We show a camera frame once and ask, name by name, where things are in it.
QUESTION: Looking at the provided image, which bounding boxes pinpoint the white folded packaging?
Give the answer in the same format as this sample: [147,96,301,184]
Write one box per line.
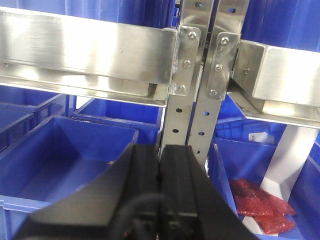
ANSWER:
[243,125,320,240]

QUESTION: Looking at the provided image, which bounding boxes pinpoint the blue bin middle rear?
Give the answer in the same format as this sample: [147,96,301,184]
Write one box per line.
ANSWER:
[72,98,162,132]

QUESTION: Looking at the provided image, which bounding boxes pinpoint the blue bin with red bags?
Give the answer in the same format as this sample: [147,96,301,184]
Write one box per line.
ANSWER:
[208,138,320,240]

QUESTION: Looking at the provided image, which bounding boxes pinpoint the blue bin left front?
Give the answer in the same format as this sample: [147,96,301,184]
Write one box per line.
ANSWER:
[0,116,139,240]

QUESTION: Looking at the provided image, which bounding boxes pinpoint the right shelf steel beam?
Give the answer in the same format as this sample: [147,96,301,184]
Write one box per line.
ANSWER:
[227,40,320,129]

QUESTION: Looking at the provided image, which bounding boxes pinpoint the blue bin far left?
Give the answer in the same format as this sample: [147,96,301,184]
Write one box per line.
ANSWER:
[0,85,77,151]

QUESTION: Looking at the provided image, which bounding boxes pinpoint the tilted blue bin behind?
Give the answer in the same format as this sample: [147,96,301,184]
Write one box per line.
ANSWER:
[214,95,287,145]

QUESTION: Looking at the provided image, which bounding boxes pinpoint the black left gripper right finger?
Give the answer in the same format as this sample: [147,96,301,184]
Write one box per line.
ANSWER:
[159,145,257,240]

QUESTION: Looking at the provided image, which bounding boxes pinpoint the left shelf steel beam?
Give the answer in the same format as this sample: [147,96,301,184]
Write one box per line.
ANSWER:
[0,7,179,107]

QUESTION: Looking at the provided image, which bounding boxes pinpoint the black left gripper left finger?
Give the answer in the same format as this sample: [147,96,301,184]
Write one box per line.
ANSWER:
[14,144,160,240]

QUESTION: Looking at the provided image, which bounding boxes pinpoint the shelf steel beam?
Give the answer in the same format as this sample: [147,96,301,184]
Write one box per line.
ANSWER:
[227,40,320,129]
[0,7,179,107]

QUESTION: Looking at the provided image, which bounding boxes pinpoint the left shelf perforated steel post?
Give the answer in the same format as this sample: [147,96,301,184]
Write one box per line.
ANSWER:
[160,0,214,151]

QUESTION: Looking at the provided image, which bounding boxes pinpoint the shelf perforated steel post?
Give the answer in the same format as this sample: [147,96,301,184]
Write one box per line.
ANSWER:
[187,0,249,167]
[160,0,214,151]

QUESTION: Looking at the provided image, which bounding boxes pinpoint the large blue bin upper shelf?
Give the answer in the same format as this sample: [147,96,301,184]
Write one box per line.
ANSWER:
[241,0,320,52]

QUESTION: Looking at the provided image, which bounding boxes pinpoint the right shelf perforated steel post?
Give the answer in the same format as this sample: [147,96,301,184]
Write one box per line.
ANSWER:
[187,0,249,167]

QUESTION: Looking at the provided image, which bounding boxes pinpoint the red plastic bags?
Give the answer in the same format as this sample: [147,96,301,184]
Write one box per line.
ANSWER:
[229,178,296,235]

